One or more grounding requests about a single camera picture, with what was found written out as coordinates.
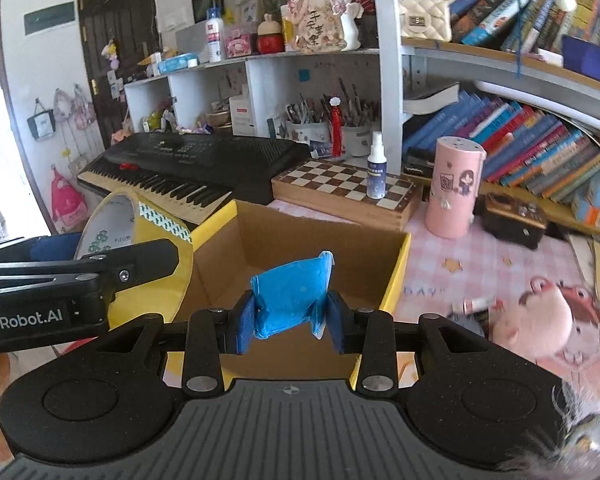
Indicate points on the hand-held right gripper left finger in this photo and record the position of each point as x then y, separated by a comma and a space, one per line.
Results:
246, 325

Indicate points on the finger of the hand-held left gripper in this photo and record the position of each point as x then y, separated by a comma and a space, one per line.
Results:
130, 262
55, 247

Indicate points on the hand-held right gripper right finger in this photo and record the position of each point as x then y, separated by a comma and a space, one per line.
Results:
339, 325

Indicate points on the blue packet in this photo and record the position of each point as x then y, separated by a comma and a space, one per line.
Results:
290, 300

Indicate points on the large tape roll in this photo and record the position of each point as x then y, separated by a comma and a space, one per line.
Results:
112, 215

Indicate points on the yellow cardboard box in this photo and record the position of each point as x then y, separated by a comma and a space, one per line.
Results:
300, 230

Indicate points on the dark grey cloth item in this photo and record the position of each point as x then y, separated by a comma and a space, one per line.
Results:
467, 322

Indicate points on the pink plush toy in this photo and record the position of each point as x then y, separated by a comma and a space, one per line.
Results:
540, 315

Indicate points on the pink checkered desktop cloth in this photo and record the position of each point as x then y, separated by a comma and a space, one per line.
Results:
430, 265

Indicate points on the pink backpack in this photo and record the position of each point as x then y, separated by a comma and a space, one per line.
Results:
67, 205

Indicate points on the hanging tote bag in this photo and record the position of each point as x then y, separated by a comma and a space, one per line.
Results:
41, 124

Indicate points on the black electronic keyboard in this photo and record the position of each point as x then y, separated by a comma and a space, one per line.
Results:
205, 155

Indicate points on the pink hanging bags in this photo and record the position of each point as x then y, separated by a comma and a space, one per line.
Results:
75, 110

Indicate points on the wooden chessboard box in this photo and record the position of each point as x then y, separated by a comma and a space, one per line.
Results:
325, 180

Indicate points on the white spray bottle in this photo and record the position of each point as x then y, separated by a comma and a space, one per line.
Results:
376, 175

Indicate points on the pink cylindrical container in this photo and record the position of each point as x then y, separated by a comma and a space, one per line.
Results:
450, 210

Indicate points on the white box red label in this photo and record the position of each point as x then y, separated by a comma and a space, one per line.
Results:
241, 112

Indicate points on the white pen holder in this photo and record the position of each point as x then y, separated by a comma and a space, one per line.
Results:
307, 130
357, 137

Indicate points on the red bottle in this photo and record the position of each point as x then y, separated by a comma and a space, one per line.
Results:
335, 130

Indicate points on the small black case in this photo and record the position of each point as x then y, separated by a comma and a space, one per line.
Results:
510, 220

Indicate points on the blue tissue pack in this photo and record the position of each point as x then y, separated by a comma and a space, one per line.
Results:
177, 64

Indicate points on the dark wooden door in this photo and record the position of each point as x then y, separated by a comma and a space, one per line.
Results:
120, 20

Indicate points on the white cubby shelf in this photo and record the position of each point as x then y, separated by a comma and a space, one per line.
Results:
275, 75

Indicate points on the white lotion bottle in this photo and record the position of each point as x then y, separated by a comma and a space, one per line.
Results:
215, 40

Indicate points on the white desk bookshelf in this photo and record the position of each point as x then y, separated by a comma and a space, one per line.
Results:
390, 85

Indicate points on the pink tin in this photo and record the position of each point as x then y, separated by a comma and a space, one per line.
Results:
239, 42

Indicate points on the grey fluffy charm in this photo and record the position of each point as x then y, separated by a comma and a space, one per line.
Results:
570, 425

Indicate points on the row of colourful books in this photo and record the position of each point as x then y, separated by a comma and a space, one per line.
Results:
530, 145
505, 5

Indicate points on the red round doll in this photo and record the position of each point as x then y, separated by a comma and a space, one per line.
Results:
270, 40

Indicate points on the white quilted handbag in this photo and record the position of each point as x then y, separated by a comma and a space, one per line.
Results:
425, 20

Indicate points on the dark blue box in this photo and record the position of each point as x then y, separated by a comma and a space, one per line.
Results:
592, 62

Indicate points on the green wall sign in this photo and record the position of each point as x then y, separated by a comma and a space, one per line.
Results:
49, 19

